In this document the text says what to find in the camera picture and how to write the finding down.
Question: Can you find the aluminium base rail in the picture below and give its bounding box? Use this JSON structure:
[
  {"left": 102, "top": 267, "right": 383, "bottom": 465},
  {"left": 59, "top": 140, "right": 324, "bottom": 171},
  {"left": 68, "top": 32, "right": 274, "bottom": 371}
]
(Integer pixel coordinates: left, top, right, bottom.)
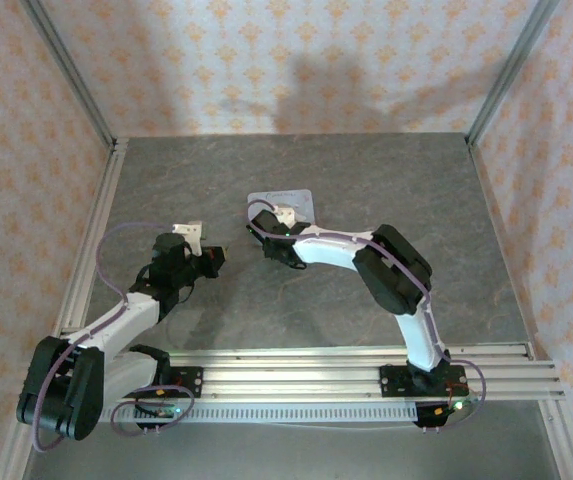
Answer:
[{"left": 55, "top": 342, "right": 566, "bottom": 404}]

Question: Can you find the black electronics bracket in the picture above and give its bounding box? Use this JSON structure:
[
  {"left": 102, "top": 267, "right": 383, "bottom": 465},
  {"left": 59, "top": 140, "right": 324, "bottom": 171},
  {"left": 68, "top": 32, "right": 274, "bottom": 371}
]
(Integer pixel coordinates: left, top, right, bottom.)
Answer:
[
  {"left": 413, "top": 397, "right": 482, "bottom": 437},
  {"left": 133, "top": 399, "right": 190, "bottom": 437}
]

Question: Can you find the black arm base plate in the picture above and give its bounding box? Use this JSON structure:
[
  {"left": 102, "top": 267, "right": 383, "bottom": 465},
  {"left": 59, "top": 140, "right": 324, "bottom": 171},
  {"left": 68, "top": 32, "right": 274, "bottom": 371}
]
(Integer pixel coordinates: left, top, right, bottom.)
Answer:
[
  {"left": 155, "top": 366, "right": 204, "bottom": 400},
  {"left": 379, "top": 364, "right": 468, "bottom": 400}
]

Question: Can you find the purple cable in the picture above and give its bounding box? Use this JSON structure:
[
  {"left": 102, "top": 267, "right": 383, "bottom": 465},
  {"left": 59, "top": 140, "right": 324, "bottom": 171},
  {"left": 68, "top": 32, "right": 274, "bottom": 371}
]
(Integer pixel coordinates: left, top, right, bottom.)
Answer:
[
  {"left": 32, "top": 222, "right": 196, "bottom": 454},
  {"left": 243, "top": 198, "right": 487, "bottom": 432}
]

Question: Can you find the white slotted cable duct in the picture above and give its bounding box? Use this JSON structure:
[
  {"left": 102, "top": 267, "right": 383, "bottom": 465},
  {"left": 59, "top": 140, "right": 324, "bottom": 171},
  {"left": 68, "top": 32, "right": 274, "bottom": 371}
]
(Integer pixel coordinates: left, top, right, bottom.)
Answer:
[{"left": 100, "top": 402, "right": 420, "bottom": 425}]

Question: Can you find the aluminium side rail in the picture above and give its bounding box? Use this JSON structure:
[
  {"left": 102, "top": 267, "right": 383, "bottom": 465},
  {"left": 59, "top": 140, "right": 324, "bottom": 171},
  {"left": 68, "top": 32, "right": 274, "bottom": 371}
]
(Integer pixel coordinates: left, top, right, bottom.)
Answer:
[{"left": 0, "top": 138, "right": 130, "bottom": 480}]

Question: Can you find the aluminium frame post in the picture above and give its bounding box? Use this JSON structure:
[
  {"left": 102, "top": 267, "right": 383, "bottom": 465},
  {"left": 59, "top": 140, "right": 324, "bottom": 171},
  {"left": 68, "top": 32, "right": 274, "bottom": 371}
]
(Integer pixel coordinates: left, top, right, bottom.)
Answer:
[
  {"left": 465, "top": 0, "right": 561, "bottom": 146},
  {"left": 19, "top": 0, "right": 117, "bottom": 149}
]

